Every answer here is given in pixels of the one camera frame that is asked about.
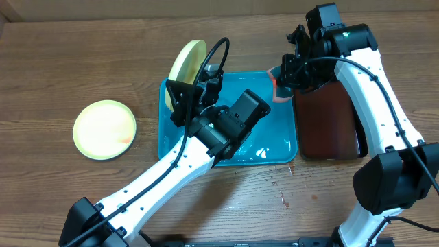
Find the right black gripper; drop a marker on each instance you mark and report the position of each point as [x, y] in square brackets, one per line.
[291, 79]

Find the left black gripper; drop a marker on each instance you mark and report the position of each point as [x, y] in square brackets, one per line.
[180, 104]

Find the teal plastic tray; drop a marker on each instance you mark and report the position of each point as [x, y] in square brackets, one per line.
[273, 139]

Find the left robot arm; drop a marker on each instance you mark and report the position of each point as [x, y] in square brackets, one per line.
[212, 134]

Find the yellow-green plate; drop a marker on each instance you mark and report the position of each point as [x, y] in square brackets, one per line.
[184, 70]
[104, 130]

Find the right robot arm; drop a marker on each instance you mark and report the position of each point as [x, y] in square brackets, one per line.
[402, 168]

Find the black tray with red water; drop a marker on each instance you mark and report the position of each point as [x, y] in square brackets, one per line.
[328, 125]

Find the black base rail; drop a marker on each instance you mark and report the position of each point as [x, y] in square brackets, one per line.
[301, 242]

